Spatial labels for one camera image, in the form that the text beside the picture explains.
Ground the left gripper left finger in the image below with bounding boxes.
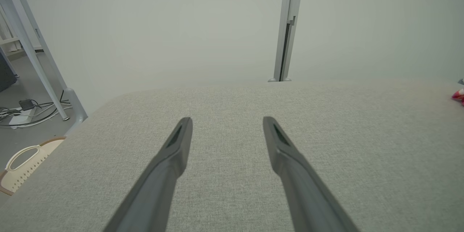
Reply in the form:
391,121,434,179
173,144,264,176
103,117,194,232

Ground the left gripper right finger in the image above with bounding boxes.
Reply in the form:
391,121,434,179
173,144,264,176
263,116,359,232

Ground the red white basketball jersey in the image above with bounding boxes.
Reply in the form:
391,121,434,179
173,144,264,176
451,87,464,106

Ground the cream perforated laundry basket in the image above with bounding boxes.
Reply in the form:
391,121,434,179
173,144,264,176
0,137,66,196

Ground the white power strip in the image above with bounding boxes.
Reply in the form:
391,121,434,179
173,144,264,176
8,112,35,127

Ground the thin grey metal leg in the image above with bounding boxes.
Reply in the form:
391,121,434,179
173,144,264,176
0,0,70,121

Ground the dark grey box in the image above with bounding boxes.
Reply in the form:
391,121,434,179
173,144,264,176
0,55,18,93

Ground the grey side partition post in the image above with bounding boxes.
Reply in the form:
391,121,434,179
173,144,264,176
5,0,88,125

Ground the grey metal partition post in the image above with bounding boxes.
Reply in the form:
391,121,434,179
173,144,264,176
274,0,306,82

